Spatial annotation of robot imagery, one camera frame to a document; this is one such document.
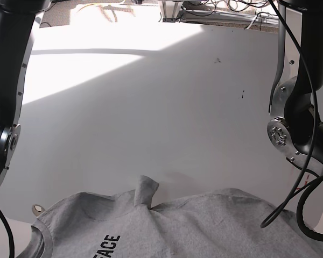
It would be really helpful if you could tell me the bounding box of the grey T-shirt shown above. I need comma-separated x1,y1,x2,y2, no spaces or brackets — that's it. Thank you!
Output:
20,176,323,257

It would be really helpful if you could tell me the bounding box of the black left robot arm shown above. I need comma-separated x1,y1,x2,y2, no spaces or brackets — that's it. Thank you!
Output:
261,1,323,242

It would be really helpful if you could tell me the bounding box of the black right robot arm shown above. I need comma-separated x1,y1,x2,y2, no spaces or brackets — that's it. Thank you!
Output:
0,1,51,257

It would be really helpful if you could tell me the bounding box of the left round table hole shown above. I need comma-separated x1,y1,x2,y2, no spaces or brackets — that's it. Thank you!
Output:
32,204,45,217

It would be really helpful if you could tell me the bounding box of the aluminium frame post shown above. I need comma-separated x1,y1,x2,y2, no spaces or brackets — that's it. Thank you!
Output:
158,1,184,22

